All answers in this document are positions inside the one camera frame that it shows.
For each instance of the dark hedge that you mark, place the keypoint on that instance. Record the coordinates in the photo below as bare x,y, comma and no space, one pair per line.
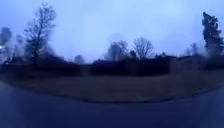
133,66

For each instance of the grass verge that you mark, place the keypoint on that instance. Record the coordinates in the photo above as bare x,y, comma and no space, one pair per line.
110,86

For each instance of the grey asphalt road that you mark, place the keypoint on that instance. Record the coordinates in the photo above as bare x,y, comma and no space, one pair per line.
110,115

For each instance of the tall bare tree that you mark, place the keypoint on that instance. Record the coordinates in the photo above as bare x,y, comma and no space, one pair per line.
38,30

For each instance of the tall dark conifer tree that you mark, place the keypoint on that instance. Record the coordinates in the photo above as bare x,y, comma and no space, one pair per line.
210,36

